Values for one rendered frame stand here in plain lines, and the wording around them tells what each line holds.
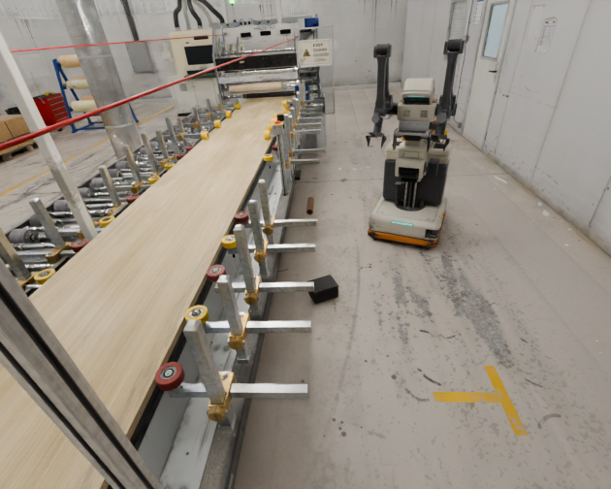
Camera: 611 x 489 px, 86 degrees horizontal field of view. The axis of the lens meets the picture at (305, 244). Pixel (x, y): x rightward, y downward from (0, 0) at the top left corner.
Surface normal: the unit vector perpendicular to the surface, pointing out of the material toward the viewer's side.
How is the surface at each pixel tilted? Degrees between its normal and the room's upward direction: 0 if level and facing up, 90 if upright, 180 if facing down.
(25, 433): 0
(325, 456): 0
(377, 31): 90
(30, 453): 0
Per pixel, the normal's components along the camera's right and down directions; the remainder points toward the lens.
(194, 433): -0.07, -0.84
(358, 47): -0.06, 0.55
